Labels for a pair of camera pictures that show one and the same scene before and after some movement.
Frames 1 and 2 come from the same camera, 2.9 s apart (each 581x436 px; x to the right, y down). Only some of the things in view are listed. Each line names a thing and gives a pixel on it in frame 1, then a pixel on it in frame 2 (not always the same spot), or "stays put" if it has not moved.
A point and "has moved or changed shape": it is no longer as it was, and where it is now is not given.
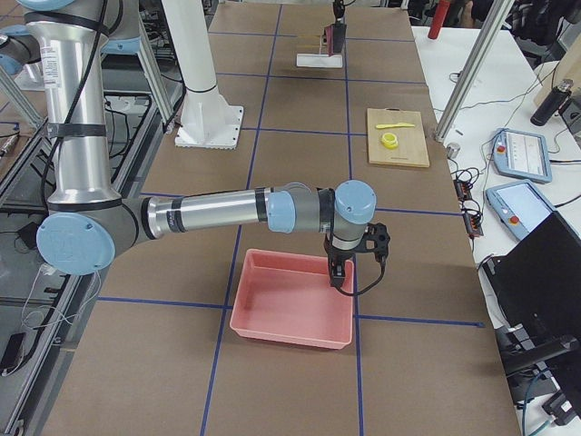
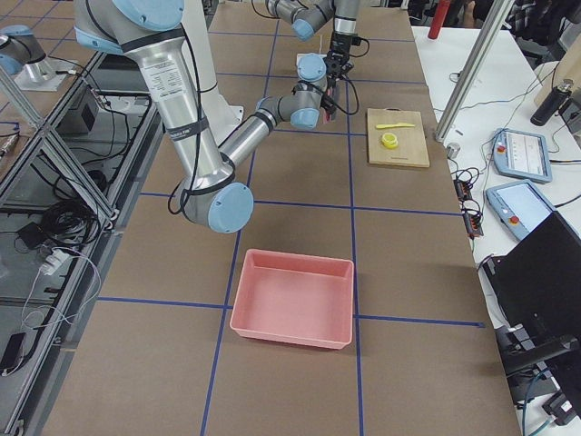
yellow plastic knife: x=399 y=124 stays put
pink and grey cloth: x=335 y=37 has moved or changed shape
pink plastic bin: x=290 y=297 stays put
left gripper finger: x=339 y=8 to x=341 y=44
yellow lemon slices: x=389 y=140 stays put
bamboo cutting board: x=396 y=137 stays put
